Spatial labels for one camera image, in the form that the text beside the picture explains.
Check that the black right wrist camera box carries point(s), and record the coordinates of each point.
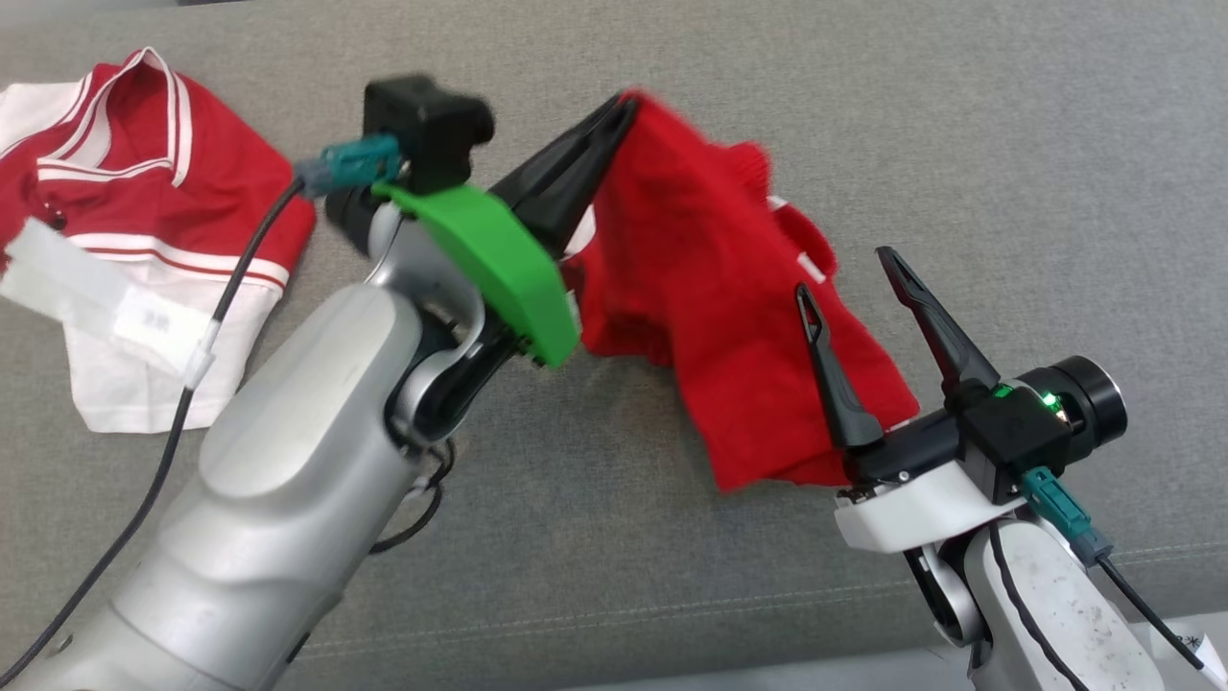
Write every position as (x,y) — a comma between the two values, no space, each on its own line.
(1012,432)

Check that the red shorts with white stripes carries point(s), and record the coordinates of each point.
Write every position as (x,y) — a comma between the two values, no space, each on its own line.
(729,288)

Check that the red white basketball jersey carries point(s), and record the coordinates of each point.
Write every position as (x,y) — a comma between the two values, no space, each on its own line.
(144,115)

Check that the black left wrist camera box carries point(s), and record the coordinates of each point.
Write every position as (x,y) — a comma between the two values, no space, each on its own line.
(427,130)

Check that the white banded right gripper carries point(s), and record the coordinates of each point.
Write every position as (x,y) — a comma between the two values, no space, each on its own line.
(911,509)

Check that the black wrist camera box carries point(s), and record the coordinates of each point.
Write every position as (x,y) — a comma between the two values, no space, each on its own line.
(427,130)
(1012,432)

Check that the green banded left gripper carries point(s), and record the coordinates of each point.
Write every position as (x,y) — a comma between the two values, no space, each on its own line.
(489,259)

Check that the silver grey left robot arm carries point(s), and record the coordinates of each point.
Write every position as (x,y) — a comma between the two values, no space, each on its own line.
(288,461)

